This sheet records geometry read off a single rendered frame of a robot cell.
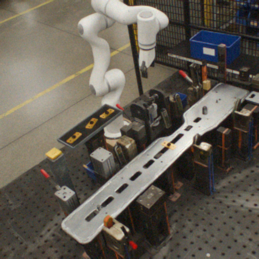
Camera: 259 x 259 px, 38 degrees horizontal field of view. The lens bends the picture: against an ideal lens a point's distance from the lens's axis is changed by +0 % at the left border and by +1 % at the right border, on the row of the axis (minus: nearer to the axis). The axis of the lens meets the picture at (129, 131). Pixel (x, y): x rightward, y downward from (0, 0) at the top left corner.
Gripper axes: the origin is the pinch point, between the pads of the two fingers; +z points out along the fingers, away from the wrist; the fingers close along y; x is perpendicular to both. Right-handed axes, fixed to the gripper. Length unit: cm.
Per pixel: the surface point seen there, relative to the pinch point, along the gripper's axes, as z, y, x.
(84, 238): 31, 81, 2
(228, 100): 39, -33, 38
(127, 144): 29.7, 26.7, -1.7
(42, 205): 72, 57, -48
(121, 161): 35.1, 33.9, -2.4
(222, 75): 45, -61, 27
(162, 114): 31.8, -2.3, 6.9
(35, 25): 232, -306, -338
